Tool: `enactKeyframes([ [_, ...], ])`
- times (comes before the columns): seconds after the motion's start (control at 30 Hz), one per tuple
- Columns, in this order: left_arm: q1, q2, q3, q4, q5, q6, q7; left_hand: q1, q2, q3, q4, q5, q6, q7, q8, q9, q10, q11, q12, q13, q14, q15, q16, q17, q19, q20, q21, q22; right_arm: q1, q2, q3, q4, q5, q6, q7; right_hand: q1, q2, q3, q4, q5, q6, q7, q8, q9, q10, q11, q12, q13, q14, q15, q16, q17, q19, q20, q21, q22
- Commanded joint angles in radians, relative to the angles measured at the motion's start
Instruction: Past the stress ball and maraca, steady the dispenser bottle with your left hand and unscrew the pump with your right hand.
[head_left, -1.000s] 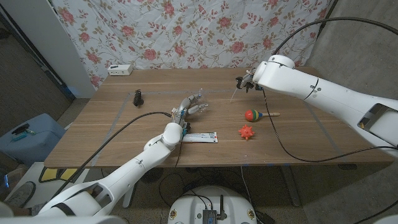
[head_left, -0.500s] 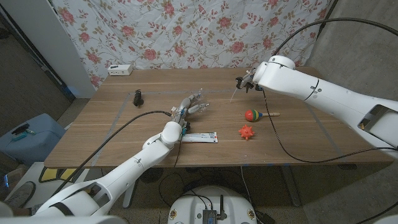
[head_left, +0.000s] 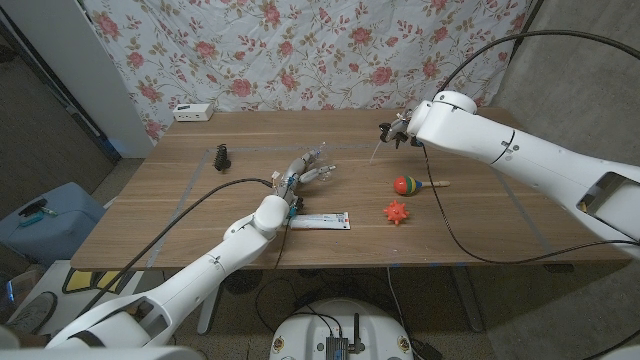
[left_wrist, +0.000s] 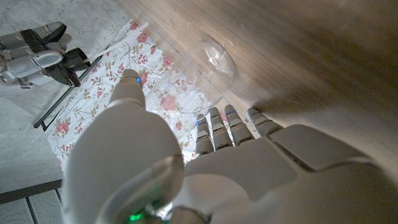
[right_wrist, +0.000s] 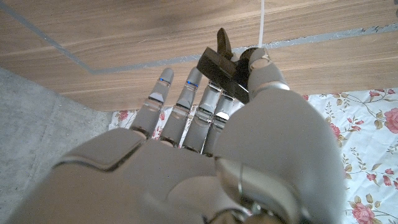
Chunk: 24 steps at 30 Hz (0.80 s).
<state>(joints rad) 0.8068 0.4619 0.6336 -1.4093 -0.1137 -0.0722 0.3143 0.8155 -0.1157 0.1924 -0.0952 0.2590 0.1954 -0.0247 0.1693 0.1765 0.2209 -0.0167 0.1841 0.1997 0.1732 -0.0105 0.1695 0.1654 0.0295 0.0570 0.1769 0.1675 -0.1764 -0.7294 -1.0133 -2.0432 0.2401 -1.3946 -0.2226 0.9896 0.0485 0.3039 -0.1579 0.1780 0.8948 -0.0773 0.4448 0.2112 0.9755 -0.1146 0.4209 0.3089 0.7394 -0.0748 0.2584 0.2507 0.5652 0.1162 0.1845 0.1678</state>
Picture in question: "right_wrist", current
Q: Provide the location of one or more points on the black pump spray head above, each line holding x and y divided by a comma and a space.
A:
224, 70

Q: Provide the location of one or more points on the floral backdrop cloth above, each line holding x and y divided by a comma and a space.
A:
367, 140

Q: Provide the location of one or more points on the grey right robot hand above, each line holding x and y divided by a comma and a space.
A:
264, 149

